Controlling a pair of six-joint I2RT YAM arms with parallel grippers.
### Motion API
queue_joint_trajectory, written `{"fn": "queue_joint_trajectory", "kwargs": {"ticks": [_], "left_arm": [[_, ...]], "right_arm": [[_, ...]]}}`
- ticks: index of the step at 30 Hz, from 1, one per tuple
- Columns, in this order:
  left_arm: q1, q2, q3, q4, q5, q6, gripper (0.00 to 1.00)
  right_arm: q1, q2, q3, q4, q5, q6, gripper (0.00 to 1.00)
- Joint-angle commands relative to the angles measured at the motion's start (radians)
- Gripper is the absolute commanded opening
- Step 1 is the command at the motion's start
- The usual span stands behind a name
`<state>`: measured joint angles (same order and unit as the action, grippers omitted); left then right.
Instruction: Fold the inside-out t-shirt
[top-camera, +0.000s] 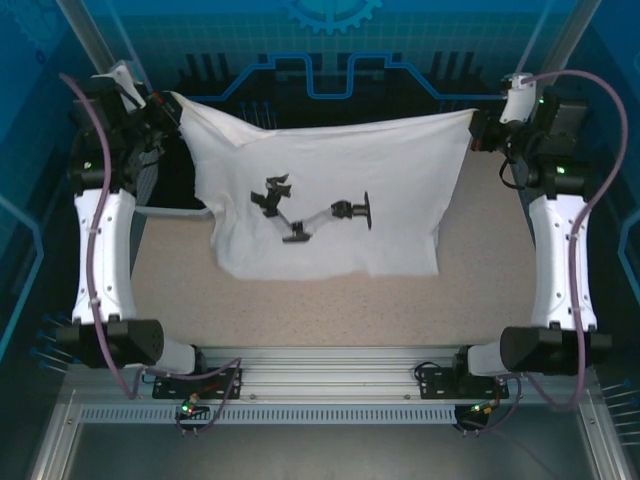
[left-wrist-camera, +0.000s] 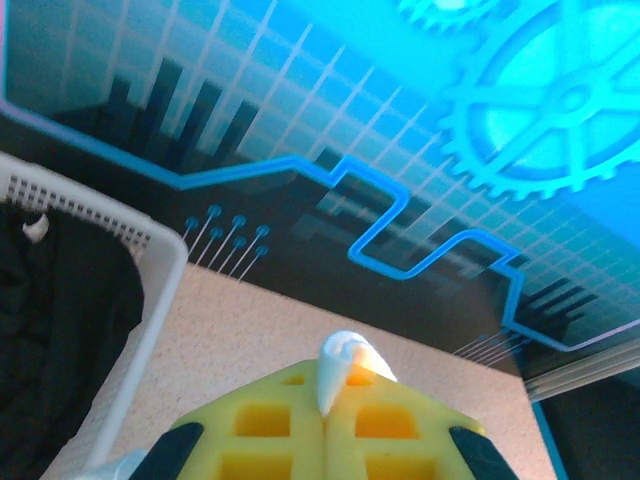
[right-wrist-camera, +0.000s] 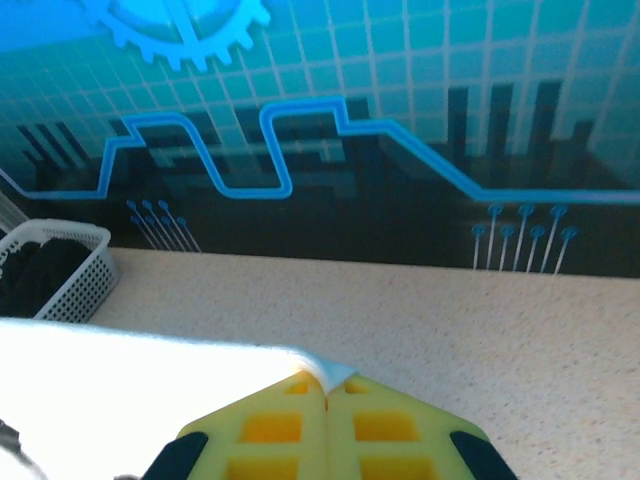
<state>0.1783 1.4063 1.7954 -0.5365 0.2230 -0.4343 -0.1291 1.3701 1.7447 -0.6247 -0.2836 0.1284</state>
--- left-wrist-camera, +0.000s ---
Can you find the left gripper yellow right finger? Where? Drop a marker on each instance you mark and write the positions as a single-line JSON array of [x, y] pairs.
[[400, 445]]

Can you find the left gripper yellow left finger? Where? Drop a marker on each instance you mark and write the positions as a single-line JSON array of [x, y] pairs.
[[260, 445]]

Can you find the white t-shirt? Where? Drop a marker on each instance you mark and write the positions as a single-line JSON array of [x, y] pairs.
[[335, 365]]

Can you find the white plastic mesh basket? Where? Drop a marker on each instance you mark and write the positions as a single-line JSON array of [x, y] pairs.
[[160, 280]]

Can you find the black garment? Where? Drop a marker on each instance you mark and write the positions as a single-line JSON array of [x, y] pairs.
[[60, 325]]

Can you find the aluminium frame post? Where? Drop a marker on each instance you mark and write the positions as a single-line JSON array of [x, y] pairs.
[[575, 372]]

